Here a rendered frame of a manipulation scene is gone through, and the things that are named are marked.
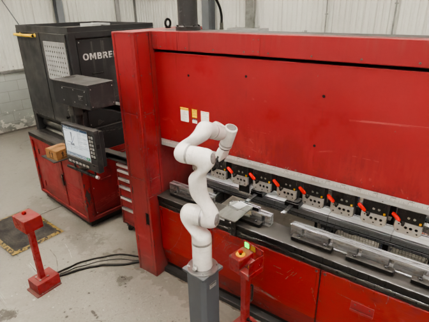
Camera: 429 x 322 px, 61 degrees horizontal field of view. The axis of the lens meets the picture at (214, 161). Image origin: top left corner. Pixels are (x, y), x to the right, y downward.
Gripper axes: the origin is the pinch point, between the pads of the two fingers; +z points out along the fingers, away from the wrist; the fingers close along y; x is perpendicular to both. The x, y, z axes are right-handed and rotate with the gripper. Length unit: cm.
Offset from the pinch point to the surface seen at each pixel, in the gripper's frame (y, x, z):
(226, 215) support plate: -8, 17, 48
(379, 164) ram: -38, 82, -42
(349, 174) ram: -36, 71, -25
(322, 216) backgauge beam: -55, 72, 35
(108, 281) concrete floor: 40, -53, 183
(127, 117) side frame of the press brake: -12, -100, 33
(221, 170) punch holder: -30.3, -10.1, 35.4
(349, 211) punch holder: -33, 85, -3
